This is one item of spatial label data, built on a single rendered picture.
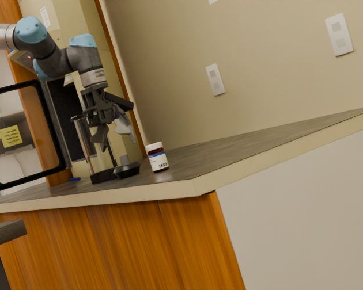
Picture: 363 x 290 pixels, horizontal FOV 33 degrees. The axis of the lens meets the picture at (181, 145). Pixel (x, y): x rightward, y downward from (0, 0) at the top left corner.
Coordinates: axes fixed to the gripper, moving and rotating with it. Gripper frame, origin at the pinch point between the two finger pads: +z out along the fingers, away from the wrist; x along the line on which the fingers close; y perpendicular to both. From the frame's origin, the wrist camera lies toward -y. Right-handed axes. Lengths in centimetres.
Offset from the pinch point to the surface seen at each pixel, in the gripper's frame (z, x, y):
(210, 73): -16, -6, -60
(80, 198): 10.6, -7.0, 14.8
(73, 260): 32.5, -35.3, 4.2
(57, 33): -47, -41, -23
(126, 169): 6.4, 3.0, 3.1
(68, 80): -30, -51, -30
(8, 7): -69, -77, -32
